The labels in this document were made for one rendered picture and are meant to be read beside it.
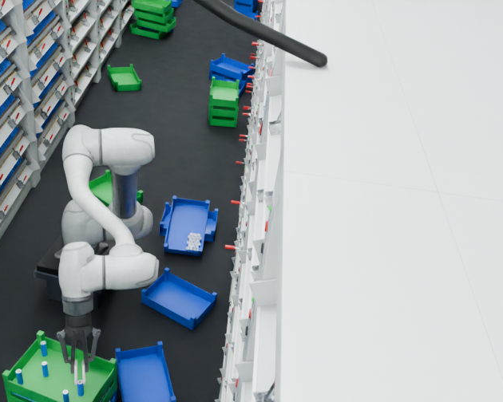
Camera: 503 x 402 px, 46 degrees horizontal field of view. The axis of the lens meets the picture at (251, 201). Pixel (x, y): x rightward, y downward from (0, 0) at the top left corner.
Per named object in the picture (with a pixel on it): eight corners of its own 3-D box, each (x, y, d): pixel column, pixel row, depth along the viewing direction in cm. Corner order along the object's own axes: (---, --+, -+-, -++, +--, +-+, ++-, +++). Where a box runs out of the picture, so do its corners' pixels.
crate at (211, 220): (159, 234, 323) (160, 223, 318) (165, 212, 339) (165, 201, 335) (213, 242, 324) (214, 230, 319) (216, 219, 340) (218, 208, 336)
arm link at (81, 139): (60, 150, 200) (100, 149, 203) (61, 116, 212) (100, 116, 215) (63, 177, 210) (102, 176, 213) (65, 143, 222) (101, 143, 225)
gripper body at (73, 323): (93, 305, 182) (93, 333, 184) (64, 306, 180) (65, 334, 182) (92, 315, 175) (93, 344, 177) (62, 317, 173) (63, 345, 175)
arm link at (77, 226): (63, 232, 274) (59, 192, 262) (104, 230, 278) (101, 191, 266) (61, 254, 261) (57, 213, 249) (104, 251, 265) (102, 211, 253)
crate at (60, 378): (4, 389, 193) (1, 374, 188) (41, 344, 208) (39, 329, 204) (85, 422, 187) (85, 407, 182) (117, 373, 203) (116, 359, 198)
